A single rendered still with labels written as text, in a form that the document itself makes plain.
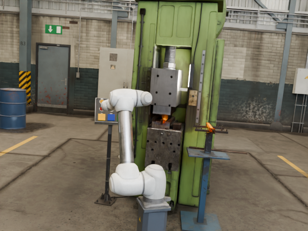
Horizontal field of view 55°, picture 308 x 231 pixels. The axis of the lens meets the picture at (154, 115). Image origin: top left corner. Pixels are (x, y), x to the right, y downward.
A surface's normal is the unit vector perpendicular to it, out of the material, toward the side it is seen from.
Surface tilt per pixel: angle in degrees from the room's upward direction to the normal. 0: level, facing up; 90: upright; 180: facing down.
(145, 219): 90
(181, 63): 90
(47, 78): 90
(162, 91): 90
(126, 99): 71
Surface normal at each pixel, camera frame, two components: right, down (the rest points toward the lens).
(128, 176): 0.28, -0.32
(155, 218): 0.32, 0.16
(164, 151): -0.22, 0.13
